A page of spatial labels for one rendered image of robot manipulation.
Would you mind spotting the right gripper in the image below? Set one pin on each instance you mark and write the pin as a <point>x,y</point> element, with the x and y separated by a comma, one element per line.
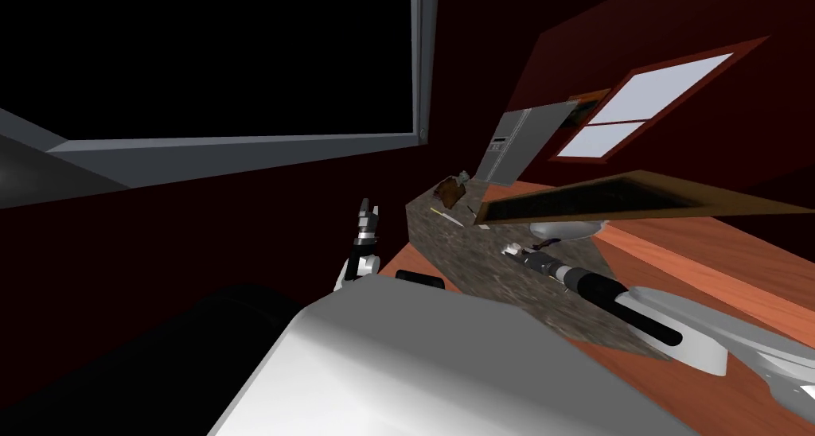
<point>526,255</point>

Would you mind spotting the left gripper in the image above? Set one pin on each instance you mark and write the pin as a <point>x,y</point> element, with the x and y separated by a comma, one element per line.
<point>367,229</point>

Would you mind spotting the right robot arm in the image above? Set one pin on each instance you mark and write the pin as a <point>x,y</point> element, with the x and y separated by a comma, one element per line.
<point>675,324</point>

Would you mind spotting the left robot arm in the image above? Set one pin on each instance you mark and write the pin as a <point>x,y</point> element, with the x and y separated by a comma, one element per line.
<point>360,265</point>

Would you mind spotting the white bowl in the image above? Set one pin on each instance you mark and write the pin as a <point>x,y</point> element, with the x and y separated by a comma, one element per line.
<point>566,230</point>

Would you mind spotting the yellow and white knife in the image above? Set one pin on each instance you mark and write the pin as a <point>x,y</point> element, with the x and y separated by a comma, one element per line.
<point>446,217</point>

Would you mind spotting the brown lumpy object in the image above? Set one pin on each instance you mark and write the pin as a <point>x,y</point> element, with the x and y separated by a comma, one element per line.
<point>451,191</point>

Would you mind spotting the grey refrigerator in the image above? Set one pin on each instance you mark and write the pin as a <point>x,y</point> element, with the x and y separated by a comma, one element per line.
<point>519,140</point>

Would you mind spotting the dark window grey frame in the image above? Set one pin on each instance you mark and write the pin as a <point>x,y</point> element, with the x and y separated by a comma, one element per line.
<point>255,151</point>

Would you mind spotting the white window red frame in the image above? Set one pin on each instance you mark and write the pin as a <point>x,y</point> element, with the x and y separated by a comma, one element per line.
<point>643,98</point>

